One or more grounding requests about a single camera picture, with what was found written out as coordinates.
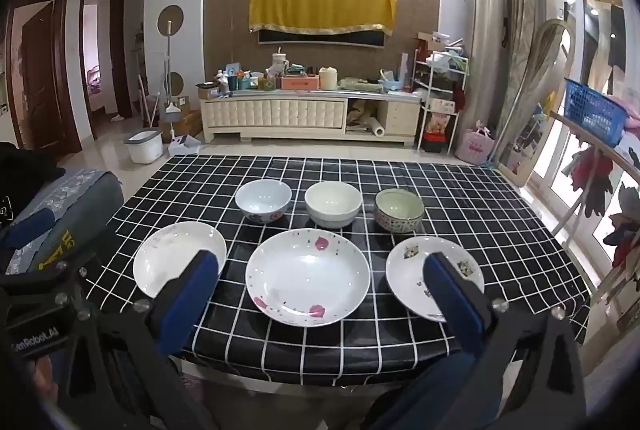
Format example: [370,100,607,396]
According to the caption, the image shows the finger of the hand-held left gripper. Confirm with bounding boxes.
[0,209,56,256]
[0,253,98,298]

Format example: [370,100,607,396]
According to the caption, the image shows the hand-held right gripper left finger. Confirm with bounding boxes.
[62,250,221,430]

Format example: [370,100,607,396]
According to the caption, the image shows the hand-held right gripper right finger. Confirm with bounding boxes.
[424,253,588,430]

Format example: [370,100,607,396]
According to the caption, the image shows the white plate with faint print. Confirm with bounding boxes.
[132,221,228,300]

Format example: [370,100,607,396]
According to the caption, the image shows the white plate with bear print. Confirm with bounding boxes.
[385,236,486,323]

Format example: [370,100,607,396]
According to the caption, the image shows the flower-patterned bowl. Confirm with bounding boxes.
[373,188,426,233]

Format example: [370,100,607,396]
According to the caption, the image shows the large white pink-flower plate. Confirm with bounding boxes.
[245,228,372,327]

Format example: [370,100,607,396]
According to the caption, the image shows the white bowl with pink flowers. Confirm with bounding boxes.
[235,179,293,224]

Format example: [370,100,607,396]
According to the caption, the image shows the plain white bowl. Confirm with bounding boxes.
[304,181,363,229]

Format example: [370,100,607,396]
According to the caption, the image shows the black cloth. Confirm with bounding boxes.
[0,143,66,223]

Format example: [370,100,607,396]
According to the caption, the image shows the black white checked tablecloth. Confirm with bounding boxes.
[82,155,593,386]

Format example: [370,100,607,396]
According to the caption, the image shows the white mop bucket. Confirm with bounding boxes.
[123,127,163,164]

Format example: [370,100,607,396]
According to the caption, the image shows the white dustpan box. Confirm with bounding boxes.
[167,134,202,157]

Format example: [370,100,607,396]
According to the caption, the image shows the pink bag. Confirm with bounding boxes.
[454,123,496,166]

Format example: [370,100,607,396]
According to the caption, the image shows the dark brown door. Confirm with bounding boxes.
[5,0,83,156]

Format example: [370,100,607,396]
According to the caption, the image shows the cardboard boxes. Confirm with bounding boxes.
[160,95,203,141]

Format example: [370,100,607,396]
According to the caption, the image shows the dark brown doorframe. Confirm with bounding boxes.
[80,0,133,126]

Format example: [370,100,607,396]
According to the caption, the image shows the cream tufted TV cabinet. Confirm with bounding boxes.
[199,85,423,147]

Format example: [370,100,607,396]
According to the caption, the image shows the clothes drying rack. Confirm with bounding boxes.
[549,110,640,306]

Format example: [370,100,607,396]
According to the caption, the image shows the white mop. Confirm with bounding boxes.
[159,19,185,146]

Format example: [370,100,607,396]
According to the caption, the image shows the blue plastic basket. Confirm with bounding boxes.
[564,78,632,148]

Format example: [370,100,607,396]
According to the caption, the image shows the pink box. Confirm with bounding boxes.
[281,75,321,91]

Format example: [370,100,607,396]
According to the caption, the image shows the standing air conditioner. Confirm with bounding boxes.
[464,0,507,146]

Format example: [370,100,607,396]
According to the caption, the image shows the yellow cloth cover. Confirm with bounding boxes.
[248,0,398,37]

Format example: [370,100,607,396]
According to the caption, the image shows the white wire shelf rack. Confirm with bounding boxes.
[411,50,470,153]

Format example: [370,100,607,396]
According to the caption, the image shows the wall television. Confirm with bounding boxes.
[257,28,387,50]

